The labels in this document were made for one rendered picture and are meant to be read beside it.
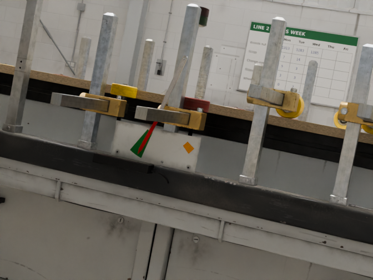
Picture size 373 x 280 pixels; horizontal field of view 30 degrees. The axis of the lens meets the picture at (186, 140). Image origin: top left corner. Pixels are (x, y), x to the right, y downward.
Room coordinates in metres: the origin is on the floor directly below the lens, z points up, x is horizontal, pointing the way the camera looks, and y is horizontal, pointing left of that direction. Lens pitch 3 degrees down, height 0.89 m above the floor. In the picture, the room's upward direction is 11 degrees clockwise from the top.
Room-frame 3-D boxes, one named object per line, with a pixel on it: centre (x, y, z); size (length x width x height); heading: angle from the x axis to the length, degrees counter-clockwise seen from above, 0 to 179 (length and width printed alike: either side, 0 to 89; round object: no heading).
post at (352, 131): (1.84, -0.43, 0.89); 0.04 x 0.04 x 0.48; 73
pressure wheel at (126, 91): (2.16, 0.22, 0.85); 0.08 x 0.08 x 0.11
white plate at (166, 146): (1.98, 0.09, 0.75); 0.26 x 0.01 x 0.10; 73
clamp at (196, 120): (1.99, 0.03, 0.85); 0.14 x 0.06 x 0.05; 73
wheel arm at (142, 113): (1.85, 0.05, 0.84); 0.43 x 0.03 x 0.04; 163
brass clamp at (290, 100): (1.91, -0.21, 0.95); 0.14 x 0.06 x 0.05; 73
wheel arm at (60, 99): (1.97, 0.28, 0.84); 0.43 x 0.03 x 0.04; 163
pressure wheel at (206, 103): (2.04, -0.01, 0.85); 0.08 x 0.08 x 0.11
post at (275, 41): (1.92, -0.19, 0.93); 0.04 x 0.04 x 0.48; 73
